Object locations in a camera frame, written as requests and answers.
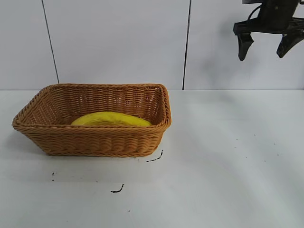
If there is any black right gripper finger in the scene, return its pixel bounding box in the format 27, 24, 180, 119
275, 31, 304, 58
236, 31, 255, 61

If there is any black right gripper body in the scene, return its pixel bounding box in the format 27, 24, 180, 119
233, 0, 304, 36

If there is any yellow banana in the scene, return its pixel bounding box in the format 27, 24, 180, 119
70, 111, 153, 127

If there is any brown wicker basket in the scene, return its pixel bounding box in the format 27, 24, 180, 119
12, 83, 172, 157

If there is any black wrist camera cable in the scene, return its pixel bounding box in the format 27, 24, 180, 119
247, 4, 261, 21

